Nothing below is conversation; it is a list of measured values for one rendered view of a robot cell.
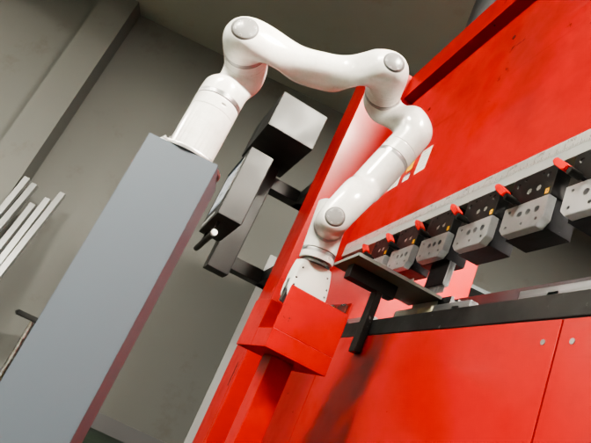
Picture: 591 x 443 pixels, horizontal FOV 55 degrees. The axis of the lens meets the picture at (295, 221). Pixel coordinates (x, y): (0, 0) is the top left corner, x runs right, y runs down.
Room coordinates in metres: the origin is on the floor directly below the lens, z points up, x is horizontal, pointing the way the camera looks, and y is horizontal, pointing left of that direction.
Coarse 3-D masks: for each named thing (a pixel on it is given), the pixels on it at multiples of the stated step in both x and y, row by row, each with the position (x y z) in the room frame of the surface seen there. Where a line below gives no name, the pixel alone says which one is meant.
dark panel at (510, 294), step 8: (568, 280) 1.73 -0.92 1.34; (576, 280) 1.69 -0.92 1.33; (584, 280) 1.66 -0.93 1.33; (520, 288) 1.96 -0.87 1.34; (528, 288) 1.92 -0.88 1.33; (536, 288) 1.87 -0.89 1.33; (472, 296) 2.26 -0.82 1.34; (480, 296) 2.20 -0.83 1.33; (488, 296) 2.15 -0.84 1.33; (496, 296) 2.09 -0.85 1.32; (504, 296) 2.04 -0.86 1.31; (512, 296) 2.00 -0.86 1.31
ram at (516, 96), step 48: (576, 0) 1.22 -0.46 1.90; (480, 48) 1.74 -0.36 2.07; (528, 48) 1.39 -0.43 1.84; (576, 48) 1.15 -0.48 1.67; (432, 96) 2.04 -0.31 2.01; (480, 96) 1.59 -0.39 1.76; (528, 96) 1.30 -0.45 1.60; (576, 96) 1.09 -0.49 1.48; (432, 144) 1.84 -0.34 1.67; (480, 144) 1.48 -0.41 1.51; (528, 144) 1.23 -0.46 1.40; (432, 192) 1.69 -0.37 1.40; (480, 192) 1.38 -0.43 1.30
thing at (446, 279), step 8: (440, 264) 1.53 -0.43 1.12; (448, 264) 1.49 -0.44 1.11; (432, 272) 1.56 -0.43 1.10; (440, 272) 1.51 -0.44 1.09; (448, 272) 1.48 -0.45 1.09; (432, 280) 1.54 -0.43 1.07; (440, 280) 1.50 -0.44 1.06; (448, 280) 1.48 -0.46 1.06; (432, 288) 1.55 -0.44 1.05; (440, 288) 1.50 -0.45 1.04
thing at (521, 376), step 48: (384, 336) 1.38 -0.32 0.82; (432, 336) 1.16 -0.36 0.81; (480, 336) 0.99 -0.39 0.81; (528, 336) 0.86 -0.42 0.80; (576, 336) 0.76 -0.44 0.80; (288, 384) 1.97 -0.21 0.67; (336, 384) 1.56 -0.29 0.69; (384, 384) 1.29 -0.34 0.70; (432, 384) 1.10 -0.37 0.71; (480, 384) 0.95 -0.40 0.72; (528, 384) 0.83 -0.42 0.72; (576, 384) 0.74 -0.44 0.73; (288, 432) 1.78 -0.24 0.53; (336, 432) 1.45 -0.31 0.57; (384, 432) 1.21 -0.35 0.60; (432, 432) 1.04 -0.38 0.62; (480, 432) 0.91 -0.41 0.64; (528, 432) 0.81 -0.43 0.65; (576, 432) 0.72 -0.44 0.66
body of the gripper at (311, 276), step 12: (300, 264) 1.27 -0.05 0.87; (312, 264) 1.28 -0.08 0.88; (324, 264) 1.27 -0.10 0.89; (288, 276) 1.30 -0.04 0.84; (300, 276) 1.27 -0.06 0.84; (312, 276) 1.28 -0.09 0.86; (324, 276) 1.29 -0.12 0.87; (288, 288) 1.27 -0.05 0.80; (312, 288) 1.28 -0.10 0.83; (324, 288) 1.29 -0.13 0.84; (324, 300) 1.30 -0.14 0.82
